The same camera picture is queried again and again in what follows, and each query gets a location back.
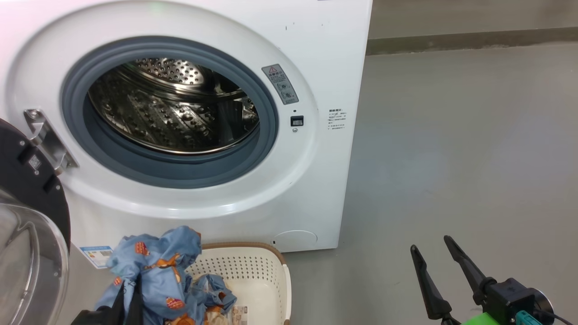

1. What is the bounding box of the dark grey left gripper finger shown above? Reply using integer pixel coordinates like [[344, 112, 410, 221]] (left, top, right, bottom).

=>
[[128, 274, 145, 325], [111, 282, 128, 325]]

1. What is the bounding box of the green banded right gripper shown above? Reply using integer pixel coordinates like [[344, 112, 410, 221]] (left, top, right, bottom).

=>
[[410, 236, 503, 325]]

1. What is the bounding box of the blue printed garment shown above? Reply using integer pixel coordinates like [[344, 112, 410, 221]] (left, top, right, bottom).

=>
[[94, 226, 238, 325]]

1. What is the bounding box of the beige cloth garment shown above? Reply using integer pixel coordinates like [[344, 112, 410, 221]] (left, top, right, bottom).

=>
[[205, 306, 231, 325]]

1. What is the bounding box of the black glass washing machine door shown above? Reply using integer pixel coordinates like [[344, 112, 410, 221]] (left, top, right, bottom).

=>
[[0, 118, 72, 325]]

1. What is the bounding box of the cream perforated laundry basket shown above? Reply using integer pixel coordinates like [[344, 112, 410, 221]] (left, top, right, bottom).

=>
[[183, 242, 292, 325]]

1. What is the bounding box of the grey rubber door gasket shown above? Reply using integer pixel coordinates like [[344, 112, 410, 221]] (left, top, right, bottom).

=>
[[61, 36, 279, 189]]

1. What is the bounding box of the white washing machine body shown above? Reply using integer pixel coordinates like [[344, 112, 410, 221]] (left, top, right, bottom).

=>
[[0, 0, 373, 253]]

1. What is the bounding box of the metal door hinge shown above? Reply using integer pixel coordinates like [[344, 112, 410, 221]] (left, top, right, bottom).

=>
[[23, 108, 79, 175]]

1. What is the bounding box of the blue energy label sticker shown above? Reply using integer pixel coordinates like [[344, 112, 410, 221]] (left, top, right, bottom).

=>
[[79, 246, 113, 270]]

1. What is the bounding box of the round white filter cover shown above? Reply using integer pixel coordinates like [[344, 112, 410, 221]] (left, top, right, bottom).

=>
[[273, 230, 318, 252]]

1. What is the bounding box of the grey warning sticker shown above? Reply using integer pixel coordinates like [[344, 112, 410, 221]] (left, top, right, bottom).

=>
[[262, 64, 299, 105]]

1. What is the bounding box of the black right camera cable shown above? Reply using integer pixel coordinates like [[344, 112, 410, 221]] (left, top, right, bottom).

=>
[[516, 308, 578, 325]]

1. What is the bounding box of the grey wall skirting board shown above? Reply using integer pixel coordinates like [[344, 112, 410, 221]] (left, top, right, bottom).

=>
[[366, 27, 578, 56]]

